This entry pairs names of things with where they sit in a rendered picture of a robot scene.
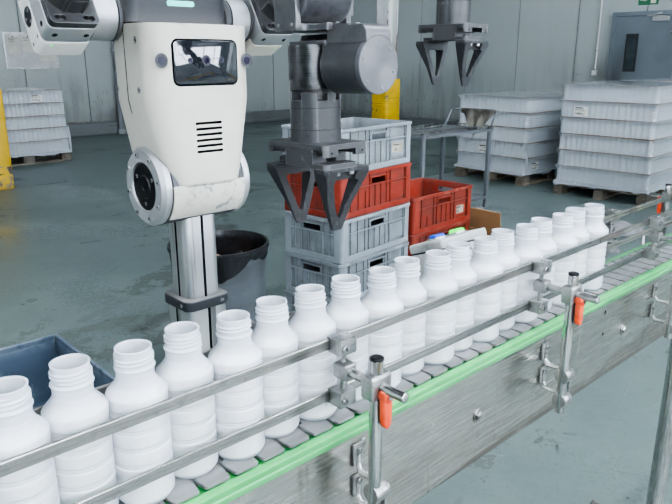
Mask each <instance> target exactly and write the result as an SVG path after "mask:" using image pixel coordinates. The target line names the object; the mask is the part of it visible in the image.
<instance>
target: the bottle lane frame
mask: <svg viewBox="0 0 672 504"><path fill-rule="evenodd" d="M655 283H658V290H657V298H658V299H660V300H664V301H668V302H669V296H670V290H671V283H672V259H671V260H668V261H667V262H665V263H662V264H661V265H659V266H657V267H654V268H653V269H651V270H649V271H647V272H645V273H643V274H639V276H637V277H635V278H631V280H629V281H627V282H623V284H621V285H619V286H617V287H615V286H614V288H613V289H611V290H609V291H605V293H603V294H601V295H599V297H600V302H599V304H595V303H591V302H587V301H586V304H585V305H584V313H583V320H582V324H581V325H576V324H575V323H574V327H573V336H572V345H571V355H570V364H569V366H570V367H571V368H572V369H573V370H574V373H575V376H574V378H573V379H572V380H570V389H569V392H570V394H571V396H573V395H575V394H576V393H578V392H579V391H581V390H582V389H584V388H585V387H587V386H588V385H590V384H591V383H593V382H594V381H596V380H597V379H599V378H600V377H602V376H603V375H605V374H606V373H608V372H609V371H611V370H612V369H614V368H615V367H617V366H618V365H620V364H621V363H623V362H624V361H626V360H627V359H629V358H630V357H632V356H633V355H635V354H636V353H638V352H639V351H641V350H642V349H644V348H645V347H647V346H648V345H650V344H651V343H653V342H654V341H656V340H657V339H659V338H660V337H662V336H663V335H664V332H663V330H662V325H663V324H662V323H658V322H655V321H653V320H652V318H651V317H649V309H650V304H651V303H653V302H655V306H656V307H655V309H654V317H655V318H656V319H660V320H664V321H666V317H667V312H666V311H665V306H666V304H662V303H658V302H656V301H655V299H654V298H652V297H651V295H652V288H653V284H655ZM563 321H564V313H563V314H561V315H559V316H556V315H555V318H553V319H551V320H549V321H544V322H543V324H541V325H539V326H537V327H532V329H531V330H529V331H527V332H525V333H519V336H517V337H515V338H512V339H510V340H508V339H506V342H504V343H502V344H500V345H498V346H493V347H492V349H490V350H488V351H486V352H484V353H478V356H476V357H474V358H472V359H470V360H468V361H465V360H463V363H462V364H460V365H458V366H456V367H454V368H447V367H446V368H447V371H446V372H444V373H442V374H440V375H438V376H436V377H434V376H431V379H430V380H428V381H426V382H424V383H422V384H420V385H415V384H413V388H412V389H410V390H408V391H406V393H408V394H409V399H408V401H407V402H406V403H402V402H400V401H397V400H395V399H393V403H392V419H391V425H390V427H389V428H388V429H385V428H383V427H382V465H381V477H382V478H384V479H385V480H386V481H387V482H388V483H389V485H390V495H389V496H388V497H387V502H386V504H412V503H414V502H415V501H417V500H418V499H420V498H421V497H423V496H424V495H426V494H427V493H429V492H430V491H432V490H433V489H435V488H436V487H438V486H439V485H441V484H442V483H444V482H445V481H447V480H448V479H450V478H451V477H453V476H454V475H456V474H457V473H459V472H460V471H462V470H463V469H465V468H466V467H468V466H469V465H470V464H472V463H473V462H475V461H476V460H478V459H479V458H481V457H482V456H484V455H485V454H487V453H488V452H490V451H491V450H493V449H494V448H496V447H497V446H499V445H500V444H502V443H503V442H505V441H506V440H508V439H509V438H511V437H512V436H514V435H515V434H517V433H518V432H520V431H521V430H523V429H524V428H526V427H527V426H529V425H530V424H532V423H533V422H535V421H536V420H538V419H539V418H541V417H542V416H544V415H545V414H547V413H548V412H550V411H551V410H553V409H554V408H555V405H554V404H553V402H552V396H553V395H554V394H555V393H553V392H550V391H548V390H545V389H544V388H543V386H542V384H541V383H540V384H539V383H538V379H539V368H540V367H541V366H543V365H546V364H545V362H544V360H540V358H541V347H542V343H544V342H546V341H549V349H548V356H547V359H548V361H549V362H550V363H553V364H556V365H559V360H560V350H561V341H562V331H563ZM353 413H354V418H352V419H350V420H348V421H346V422H344V423H342V424H340V425H337V424H334V423H332V422H330V423H331V424H332V428H331V429H329V430H327V431H325V432H323V433H321V434H319V435H317V436H313V435H310V434H308V433H306V432H305V433H306V434H307V435H309V440H307V441H305V442H303V443H301V444H299V445H297V446H295V447H293V448H288V447H286V446H284V445H281V444H280V445H281V446H283V447H284V452H283V453H281V454H279V455H277V456H275V457H273V458H271V459H269V460H267V461H262V460H260V459H258V458H256V457H254V458H255V459H256V460H257V461H258V465H257V466H255V467H253V468H251V469H249V470H247V471H245V472H243V473H241V474H239V475H235V474H233V473H231V472H229V471H227V470H226V472H227V473H228V474H229V476H230V478H229V480H227V481H225V482H223V483H221V484H219V485H217V486H215V487H213V488H211V489H209V490H205V489H204V488H202V487H200V486H198V485H196V487H197V488H198V489H199V495H197V496H195V497H193V498H191V499H189V500H187V501H185V502H183V503H181V504H358V502H357V498H356V496H354V497H353V496H352V495H351V488H352V475H354V474H356V473H358V471H357V467H356V466H354V467H353V466H352V445H353V444H355V443H357V442H359V441H361V440H362V441H363V462H361V463H362V467H363V470H364V471H366V472H367V473H368V439H369V410H368V411H366V412H364V413H362V414H358V413H355V412H353Z"/></svg>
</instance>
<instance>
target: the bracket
mask: <svg viewBox="0 0 672 504"><path fill-rule="evenodd" d="M671 189H672V184H669V183H667V184H665V191H663V192H662V194H660V193H653V192H650V194H649V196H650V197H657V199H658V198H661V197H664V196H667V195H669V194H672V191H671ZM671 202H672V199H671V200H668V201H665V202H662V203H659V204H657V213H658V214H660V213H661V210H662V213H665V212H667V211H668V210H669V203H671ZM662 204H663V206H662ZM662 213H661V214H662ZM648 219H650V221H649V225H647V227H653V228H654V230H653V231H652V232H650V233H649V236H648V238H649V242H652V245H651V247H646V248H644V249H643V250H645V256H644V257H642V258H646V259H651V260H655V259H657V258H659V253H660V249H659V248H655V243H660V242H662V241H664V242H669V243H672V237H669V236H665V231H666V227H664V228H662V229H660V230H659V232H657V228H660V227H663V224H664V222H666V221H667V218H665V219H664V217H661V216H655V215H652V216H650V217H648ZM531 262H532V263H533V270H532V271H530V272H532V273H536V274H539V278H538V279H535V280H534V283H533V290H534V291H536V292H538V295H537V296H535V297H533V298H531V299H528V302H530V307H529V309H528V310H527V311H529V312H533V313H536V314H539V315H540V314H542V313H544V312H546V311H548V299H544V298H542V293H543V294H545V293H547V292H549V291H550V292H554V293H558V294H561V303H564V304H565V311H564V321H563V331H562V341H561V350H560V360H559V365H556V364H553V363H550V362H549V361H548V359H547V356H548V349H549V341H546V342H544V343H542V347H541V358H540V360H544V362H545V364H546V365H543V366H541V367H540V368H539V379H538V383H539V384H540V383H541V384H542V386H543V388H544V389H545V390H548V391H550V392H553V393H555V394H554V395H553V396H552V402H553V404H554V405H555V409H554V411H555V412H556V413H559V414H562V413H564V411H565V406H566V405H568V404H569V403H570V402H571V401H572V396H571V394H570V392H569V389H570V380H572V379H573V378H574V376H575V373H574V370H573V369H572V368H571V367H570V366H569V364H570V355H571V345H572V336H573V327H574V323H575V324H576V325H581V324H582V320H583V313H584V305H585V304H586V301H587V302H591V303H595V304H599V302H600V297H599V296H595V295H591V294H587V293H583V292H582V287H583V285H582V284H581V283H578V280H579V275H580V274H579V273H578V272H575V271H570V272H568V282H567V284H566V285H564V286H563V287H560V286H557V285H553V284H551V280H548V279H544V278H543V277H544V275H545V274H547V273H550V272H551V269H552V260H548V259H544V258H537V259H534V260H531ZM657 290H658V283H655V284H653V288H652V295H651V297H652V298H654V299H655V301H656V302H658V303H662V304H666V306H665V311H666V312H667V317H666V321H664V320H660V319H656V318H655V317H654V309H655V307H656V306H655V302H653V303H651V304H650V309H649V317H651V318H652V320H653V321H655V322H658V323H662V324H663V325H662V330H663V332H664V338H667V339H671V338H672V283H671V290H670V296H669V302H668V301H664V300H660V299H658V298H657ZM327 338H328V339H330V349H329V350H328V352H330V353H332V354H334V355H337V356H339V357H340V360H337V361H335V362H334V363H333V375H334V377H336V378H338V379H340V383H338V384H335V385H333V386H331V387H329V388H328V390H329V391H330V401H328V403H330V404H332V405H334V406H336V407H337V408H339V409H343V408H345V407H347V406H349V405H351V404H353V403H355V402H356V387H354V386H352V385H349V384H347V383H346V381H348V380H351V379H354V380H356V381H358V382H360V383H361V397H362V398H364V399H366V400H368V401H369V439H368V473H367V472H366V471H364V470H363V467H362V463H361V462H363V441H362V440H361V441H359V442H357V443H355V444H353V445H352V466H353V467H354V466H356V467H357V471H358V473H356V474H354V475H352V488H351V495H352V496H353V497H354V496H356V498H357V502H358V504H386V502H387V497H388V496H389V495H390V485H389V483H388V482H387V481H386V480H385V479H384V478H382V477H381V465H382V427H383V428H385V429H388V428H389V427H390V425H391V419H392V403H393V399H395V400H397V401H400V402H402V403H406V402H407V401H408V399H409V394H408V393H406V392H404V391H402V390H400V389H397V388H395V387H393V386H391V372H390V371H389V370H387V369H384V356H383V355H380V354H373V355H371V356H370V357H369V360H370V372H367V373H363V372H361V371H359V370H357V369H356V363H355V362H353V361H351V360H349V359H347V358H346V355H349V354H351V353H353V352H356V351H357V336H355V335H353V334H350V333H348V332H345V331H340V332H338V333H335V334H332V335H330V336H328V337H327ZM546 366H549V367H551V368H554V369H557V370H556V371H555V373H554V377H555V379H556V381H557V389H554V388H552V387H549V386H547V385H546V383H545V377H546V372H547V370H546ZM363 477H364V478H366V479H367V480H368V484H366V485H365V486H364V488H363ZM362 491H363V492H364V496H365V498H366V499H367V501H368V503H367V502H365V501H363V499H362V495H361V492H362Z"/></svg>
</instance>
